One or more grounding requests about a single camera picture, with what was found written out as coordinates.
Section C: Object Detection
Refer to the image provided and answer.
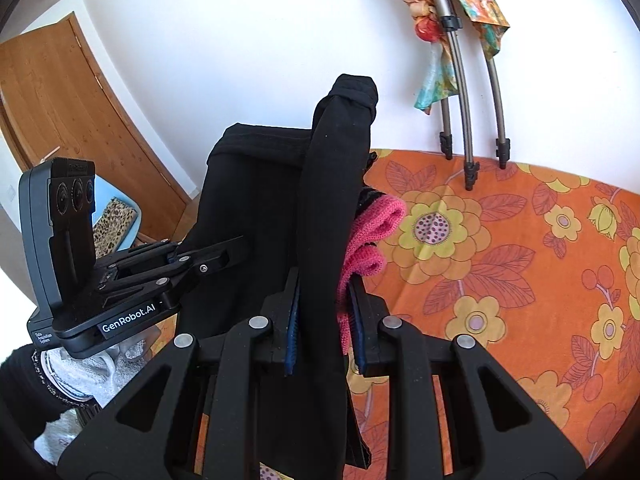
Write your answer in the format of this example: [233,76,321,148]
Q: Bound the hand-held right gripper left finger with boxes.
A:
[56,266,302,480]

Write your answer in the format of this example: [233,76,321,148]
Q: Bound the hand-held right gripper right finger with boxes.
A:
[347,276,586,480]

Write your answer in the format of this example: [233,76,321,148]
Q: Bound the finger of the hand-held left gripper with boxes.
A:
[107,235,250,306]
[100,240,183,274]

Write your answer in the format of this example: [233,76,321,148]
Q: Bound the black thick pants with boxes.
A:
[177,74,379,480]

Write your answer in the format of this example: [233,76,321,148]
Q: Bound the pink knitted cloth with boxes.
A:
[336,187,407,353]

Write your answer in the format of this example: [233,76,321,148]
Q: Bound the light blue chair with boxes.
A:
[92,176,147,261]

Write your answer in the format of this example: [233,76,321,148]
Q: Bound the leopard print cushion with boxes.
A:
[92,197,139,259]

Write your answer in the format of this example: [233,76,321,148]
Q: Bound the orange floral bedsheet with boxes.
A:
[192,147,640,480]

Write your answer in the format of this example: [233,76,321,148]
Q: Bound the wooden door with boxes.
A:
[0,11,201,221]

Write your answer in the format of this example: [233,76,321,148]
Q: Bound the colourful knotted scarf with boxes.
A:
[387,0,462,117]

